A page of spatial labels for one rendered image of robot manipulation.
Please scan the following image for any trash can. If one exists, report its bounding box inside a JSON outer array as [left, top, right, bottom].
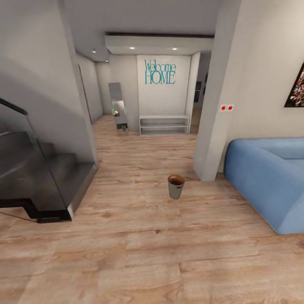
[[168, 174, 185, 200]]

